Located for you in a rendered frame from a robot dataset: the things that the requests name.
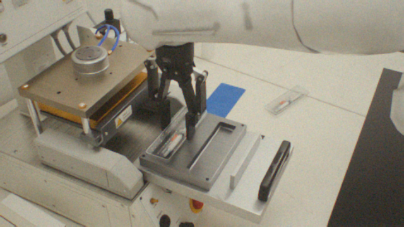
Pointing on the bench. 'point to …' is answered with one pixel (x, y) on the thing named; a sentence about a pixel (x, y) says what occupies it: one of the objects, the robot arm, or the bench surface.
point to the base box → (68, 197)
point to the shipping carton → (24, 214)
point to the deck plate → (7, 132)
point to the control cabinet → (35, 38)
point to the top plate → (88, 75)
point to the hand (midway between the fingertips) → (177, 120)
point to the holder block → (201, 152)
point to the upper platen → (98, 109)
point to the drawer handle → (274, 170)
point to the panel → (167, 206)
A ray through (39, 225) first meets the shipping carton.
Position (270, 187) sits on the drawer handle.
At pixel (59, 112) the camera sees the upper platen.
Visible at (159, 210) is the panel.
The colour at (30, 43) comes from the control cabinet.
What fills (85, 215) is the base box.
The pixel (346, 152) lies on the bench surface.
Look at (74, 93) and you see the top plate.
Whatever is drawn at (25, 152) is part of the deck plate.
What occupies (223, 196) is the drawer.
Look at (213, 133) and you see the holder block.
